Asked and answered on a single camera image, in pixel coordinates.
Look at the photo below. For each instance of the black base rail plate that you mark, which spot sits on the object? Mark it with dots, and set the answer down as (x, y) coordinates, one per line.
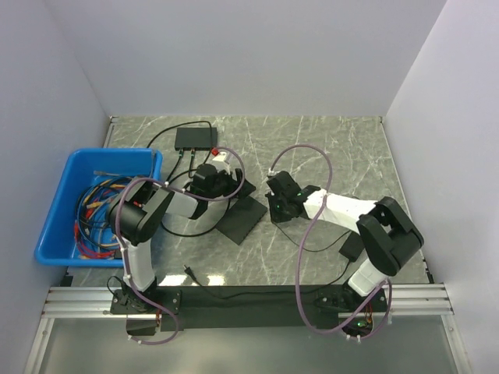
(197, 307)

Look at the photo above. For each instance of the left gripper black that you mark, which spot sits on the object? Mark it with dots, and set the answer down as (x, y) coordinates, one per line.
(247, 188)

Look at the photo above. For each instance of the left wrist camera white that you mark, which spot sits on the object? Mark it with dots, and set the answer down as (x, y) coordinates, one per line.
(220, 160)

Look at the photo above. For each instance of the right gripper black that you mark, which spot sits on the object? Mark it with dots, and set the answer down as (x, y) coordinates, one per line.
(275, 217)

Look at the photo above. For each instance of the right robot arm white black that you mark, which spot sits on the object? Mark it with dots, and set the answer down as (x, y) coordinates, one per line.
(389, 236)

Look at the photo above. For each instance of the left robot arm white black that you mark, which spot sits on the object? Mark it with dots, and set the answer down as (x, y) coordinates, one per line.
(137, 212)

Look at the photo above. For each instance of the black network switch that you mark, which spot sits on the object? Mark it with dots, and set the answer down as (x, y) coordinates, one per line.
(196, 138)
(241, 219)

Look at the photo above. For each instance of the blue plastic bin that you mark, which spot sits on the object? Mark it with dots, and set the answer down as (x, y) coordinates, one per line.
(85, 168)

